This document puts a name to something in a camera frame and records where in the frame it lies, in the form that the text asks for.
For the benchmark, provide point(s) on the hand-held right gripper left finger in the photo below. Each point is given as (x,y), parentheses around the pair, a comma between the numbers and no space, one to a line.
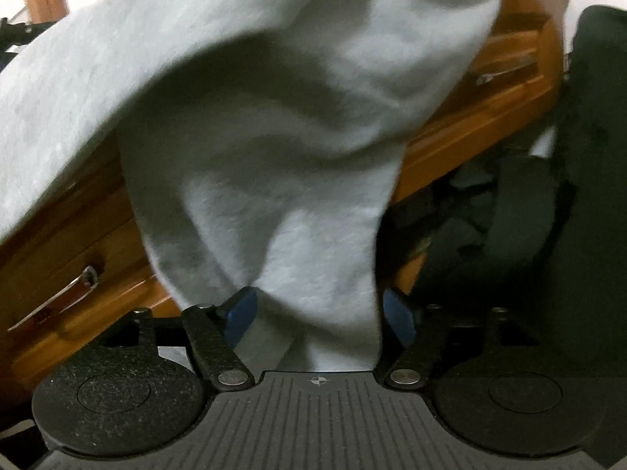
(242,316)

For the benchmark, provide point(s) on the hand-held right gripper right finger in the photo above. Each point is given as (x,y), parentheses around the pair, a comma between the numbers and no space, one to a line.
(399,316)

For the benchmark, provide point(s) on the grey sweatshirt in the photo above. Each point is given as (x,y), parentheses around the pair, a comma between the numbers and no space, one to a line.
(245,83)

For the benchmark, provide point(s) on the wooden drawer cabinet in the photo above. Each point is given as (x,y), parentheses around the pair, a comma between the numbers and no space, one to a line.
(49,235)

